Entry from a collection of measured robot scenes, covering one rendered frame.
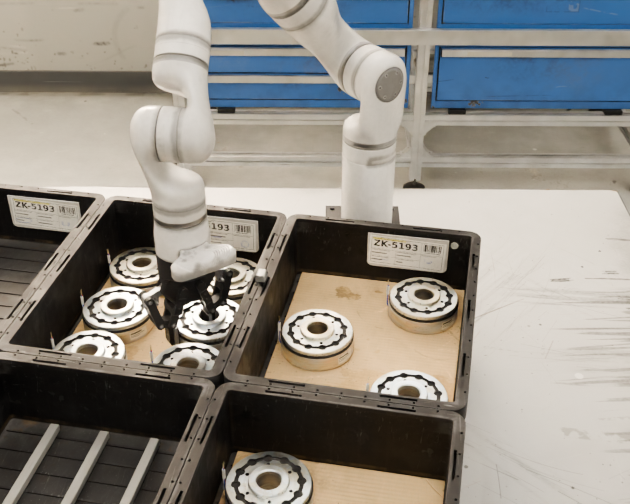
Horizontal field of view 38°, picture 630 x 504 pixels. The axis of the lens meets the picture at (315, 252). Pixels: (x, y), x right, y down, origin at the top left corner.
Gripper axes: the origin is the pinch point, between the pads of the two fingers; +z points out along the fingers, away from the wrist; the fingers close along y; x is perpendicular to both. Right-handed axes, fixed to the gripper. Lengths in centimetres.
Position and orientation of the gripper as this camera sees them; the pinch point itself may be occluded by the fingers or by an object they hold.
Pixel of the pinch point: (190, 329)
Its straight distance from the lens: 134.7
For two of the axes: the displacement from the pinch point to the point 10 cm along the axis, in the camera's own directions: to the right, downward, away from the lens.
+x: 5.6, 4.6, -6.9
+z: 0.0, 8.3, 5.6
